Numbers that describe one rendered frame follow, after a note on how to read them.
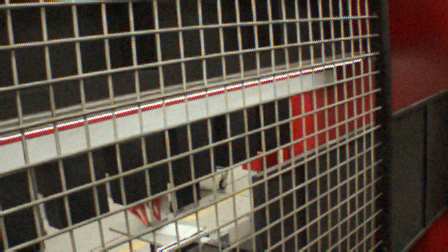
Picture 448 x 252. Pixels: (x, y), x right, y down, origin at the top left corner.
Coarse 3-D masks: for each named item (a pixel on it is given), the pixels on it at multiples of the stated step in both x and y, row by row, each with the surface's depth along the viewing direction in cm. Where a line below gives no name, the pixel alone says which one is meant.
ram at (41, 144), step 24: (192, 96) 148; (216, 96) 156; (240, 96) 164; (264, 96) 174; (96, 120) 124; (120, 120) 129; (144, 120) 135; (168, 120) 142; (0, 144) 105; (48, 144) 114; (72, 144) 119; (96, 144) 124; (0, 168) 105
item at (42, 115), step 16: (304, 64) 153; (336, 64) 168; (208, 80) 122; (256, 80) 136; (128, 96) 105; (144, 96) 108; (176, 96) 115; (48, 112) 91; (64, 112) 94; (0, 128) 84; (32, 128) 89
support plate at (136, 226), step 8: (168, 216) 175; (120, 224) 170; (136, 224) 169; (144, 224) 169; (184, 224) 167; (192, 224) 166; (200, 224) 166; (120, 232) 164; (136, 232) 162; (144, 240) 157; (152, 240) 155; (160, 240) 155; (168, 240) 154
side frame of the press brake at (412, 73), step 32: (352, 0) 199; (416, 0) 182; (352, 32) 202; (416, 32) 185; (416, 64) 187; (320, 96) 217; (352, 96) 207; (416, 96) 190; (320, 128) 220; (352, 128) 210
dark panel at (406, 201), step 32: (416, 128) 154; (288, 160) 101; (320, 160) 110; (352, 160) 122; (416, 160) 156; (256, 192) 93; (320, 192) 111; (352, 192) 123; (416, 192) 158; (256, 224) 95; (288, 224) 102; (320, 224) 112; (352, 224) 124; (416, 224) 160
